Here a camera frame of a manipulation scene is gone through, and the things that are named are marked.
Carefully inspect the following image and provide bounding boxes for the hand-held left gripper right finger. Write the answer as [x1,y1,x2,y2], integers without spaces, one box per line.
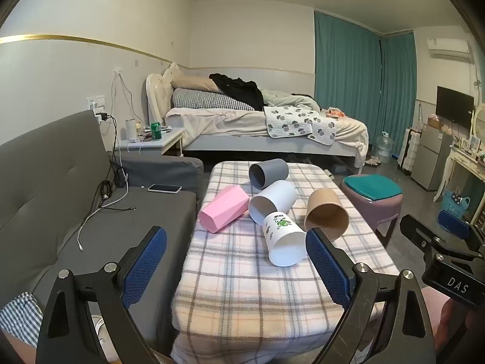
[305,227,437,364]

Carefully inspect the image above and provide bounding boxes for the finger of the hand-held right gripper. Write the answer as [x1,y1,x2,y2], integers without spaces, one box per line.
[437,209,485,251]
[400,214,447,263]

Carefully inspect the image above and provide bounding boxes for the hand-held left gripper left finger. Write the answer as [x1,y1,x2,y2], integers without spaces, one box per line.
[36,225,168,364]

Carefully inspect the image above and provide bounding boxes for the white cup with green print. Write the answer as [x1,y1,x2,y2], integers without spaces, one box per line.
[262,212,307,267]

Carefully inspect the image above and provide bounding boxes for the person's right forearm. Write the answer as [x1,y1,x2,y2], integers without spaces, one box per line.
[420,286,478,353]

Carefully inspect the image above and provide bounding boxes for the brown cup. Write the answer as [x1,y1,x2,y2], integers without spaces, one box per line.
[304,188,349,241]

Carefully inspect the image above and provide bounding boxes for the plain white cup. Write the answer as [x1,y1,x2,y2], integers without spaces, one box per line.
[249,180,297,226]

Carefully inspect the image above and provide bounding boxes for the pink faceted cup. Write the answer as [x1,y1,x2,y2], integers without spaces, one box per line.
[198,185,251,234]

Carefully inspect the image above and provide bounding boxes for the grey cup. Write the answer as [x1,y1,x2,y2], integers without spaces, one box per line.
[249,158,289,191]

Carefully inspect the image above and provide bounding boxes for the light blue basket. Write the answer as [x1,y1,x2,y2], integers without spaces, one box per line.
[441,187,470,215]

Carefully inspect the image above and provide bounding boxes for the purple plastic stool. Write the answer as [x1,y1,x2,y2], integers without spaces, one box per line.
[340,174,403,249]

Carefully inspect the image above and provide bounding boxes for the teal seat cushion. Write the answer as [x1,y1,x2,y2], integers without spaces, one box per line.
[346,174,403,200]

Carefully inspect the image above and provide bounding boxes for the silver fridge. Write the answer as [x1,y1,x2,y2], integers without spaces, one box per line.
[411,125,453,191]

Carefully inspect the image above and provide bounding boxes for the white smartphone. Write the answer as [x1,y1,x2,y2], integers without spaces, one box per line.
[148,184,182,195]

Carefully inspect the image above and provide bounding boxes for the white paper rolls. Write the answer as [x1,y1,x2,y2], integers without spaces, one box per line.
[402,128,421,171]

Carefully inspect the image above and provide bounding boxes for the clear water jug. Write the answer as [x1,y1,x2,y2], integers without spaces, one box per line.
[377,131,395,163]

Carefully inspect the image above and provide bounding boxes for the plaid tablecloth table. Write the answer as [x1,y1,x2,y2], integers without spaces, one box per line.
[171,160,400,364]

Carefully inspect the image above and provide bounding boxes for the white framed mirror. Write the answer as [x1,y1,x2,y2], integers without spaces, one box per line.
[472,103,485,137]

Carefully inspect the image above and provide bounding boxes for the grey sofa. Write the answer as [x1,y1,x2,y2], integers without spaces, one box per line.
[0,110,205,364]

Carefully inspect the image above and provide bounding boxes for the black television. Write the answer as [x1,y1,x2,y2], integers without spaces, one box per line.
[436,86,475,127]

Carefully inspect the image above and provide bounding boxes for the white nightstand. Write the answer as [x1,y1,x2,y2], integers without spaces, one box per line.
[114,127,186,158]

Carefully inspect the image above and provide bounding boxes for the teal curtain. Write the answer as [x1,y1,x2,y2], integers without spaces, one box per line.
[314,11,383,122]
[379,31,417,163]

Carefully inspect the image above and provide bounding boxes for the striped shorts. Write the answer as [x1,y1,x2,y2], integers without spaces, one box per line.
[0,292,44,349]

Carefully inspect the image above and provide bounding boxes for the white patterned mat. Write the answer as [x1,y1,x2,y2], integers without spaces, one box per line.
[263,105,338,146]

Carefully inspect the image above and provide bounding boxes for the bed with white headboard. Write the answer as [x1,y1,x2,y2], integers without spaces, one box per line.
[146,62,370,169]

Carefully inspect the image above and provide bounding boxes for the white air conditioner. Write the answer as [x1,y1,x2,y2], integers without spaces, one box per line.
[426,38,472,61]

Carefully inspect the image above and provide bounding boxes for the pale green duvet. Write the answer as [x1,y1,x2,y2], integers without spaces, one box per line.
[261,88,323,111]

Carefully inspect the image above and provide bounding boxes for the checked pillow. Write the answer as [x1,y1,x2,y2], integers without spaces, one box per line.
[172,88,256,112]

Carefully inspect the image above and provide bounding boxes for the beige pillow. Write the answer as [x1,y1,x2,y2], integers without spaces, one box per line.
[170,74,224,93]

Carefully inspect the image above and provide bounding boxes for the black clothing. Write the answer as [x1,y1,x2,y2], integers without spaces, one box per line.
[209,73,265,111]

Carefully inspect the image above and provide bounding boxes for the white charging cable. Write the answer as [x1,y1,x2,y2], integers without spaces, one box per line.
[77,193,131,253]

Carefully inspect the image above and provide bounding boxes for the black cable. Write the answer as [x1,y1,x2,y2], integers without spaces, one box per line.
[96,115,137,213]

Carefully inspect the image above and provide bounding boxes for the wall socket with chargers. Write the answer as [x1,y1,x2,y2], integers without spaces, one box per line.
[86,95,109,124]

